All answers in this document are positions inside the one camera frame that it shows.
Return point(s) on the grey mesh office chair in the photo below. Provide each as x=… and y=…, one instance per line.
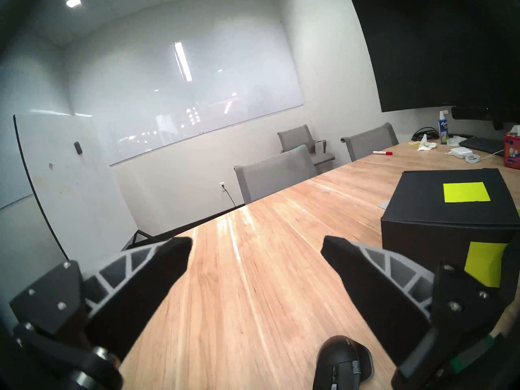
x=276, y=174
x=371, y=141

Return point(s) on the yellow-green sticky note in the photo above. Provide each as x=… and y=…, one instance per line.
x=485, y=263

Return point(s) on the black magnetic whiteboard eraser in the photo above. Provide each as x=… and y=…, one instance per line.
x=78, y=148

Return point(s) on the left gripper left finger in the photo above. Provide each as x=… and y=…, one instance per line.
x=134, y=295

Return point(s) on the mobile whiteboard on stand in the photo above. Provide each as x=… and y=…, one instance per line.
x=77, y=198

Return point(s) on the wall whiteboard with writing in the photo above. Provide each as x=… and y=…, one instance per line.
x=16, y=149

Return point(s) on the black computer mouse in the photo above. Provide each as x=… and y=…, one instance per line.
x=341, y=365

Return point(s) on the red whiteboard marker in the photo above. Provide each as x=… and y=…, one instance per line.
x=382, y=152

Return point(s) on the black cardboard box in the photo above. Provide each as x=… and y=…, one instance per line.
x=422, y=239

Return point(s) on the crumpled white tissue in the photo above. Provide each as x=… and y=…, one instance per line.
x=456, y=140
x=425, y=144

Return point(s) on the black keyboard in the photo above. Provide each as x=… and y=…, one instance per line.
x=483, y=144

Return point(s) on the large black wall display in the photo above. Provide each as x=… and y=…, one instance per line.
x=438, y=48

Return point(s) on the grey office chair with armrests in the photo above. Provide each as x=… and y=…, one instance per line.
x=296, y=139

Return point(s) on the whiteboard cleaner spray bottle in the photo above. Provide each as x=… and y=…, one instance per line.
x=443, y=129

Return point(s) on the black video conference bar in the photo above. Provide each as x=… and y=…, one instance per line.
x=483, y=113

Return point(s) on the colourful floral tissue box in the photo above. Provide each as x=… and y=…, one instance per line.
x=512, y=149

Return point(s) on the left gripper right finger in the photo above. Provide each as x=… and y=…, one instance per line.
x=378, y=295

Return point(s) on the glass wall whiteboard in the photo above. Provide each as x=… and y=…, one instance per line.
x=195, y=92

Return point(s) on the round ceiling light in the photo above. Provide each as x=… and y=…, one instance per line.
x=73, y=1

